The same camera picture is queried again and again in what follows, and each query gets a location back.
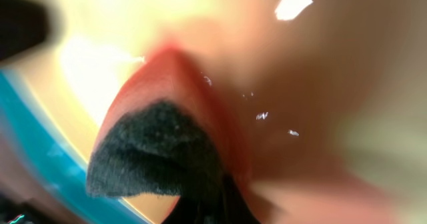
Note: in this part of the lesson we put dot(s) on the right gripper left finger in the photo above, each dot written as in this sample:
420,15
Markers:
188,211

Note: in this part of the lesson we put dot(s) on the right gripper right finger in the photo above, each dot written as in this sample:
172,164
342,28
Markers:
233,209

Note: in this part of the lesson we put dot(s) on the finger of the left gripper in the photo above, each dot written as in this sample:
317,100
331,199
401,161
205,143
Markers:
25,24

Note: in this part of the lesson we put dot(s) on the green and orange sponge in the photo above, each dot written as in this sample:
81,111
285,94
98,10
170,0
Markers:
167,132

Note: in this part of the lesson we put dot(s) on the yellow-green plate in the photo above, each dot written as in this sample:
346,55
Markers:
330,94

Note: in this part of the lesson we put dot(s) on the teal plastic tray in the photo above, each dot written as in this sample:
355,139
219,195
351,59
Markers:
51,158

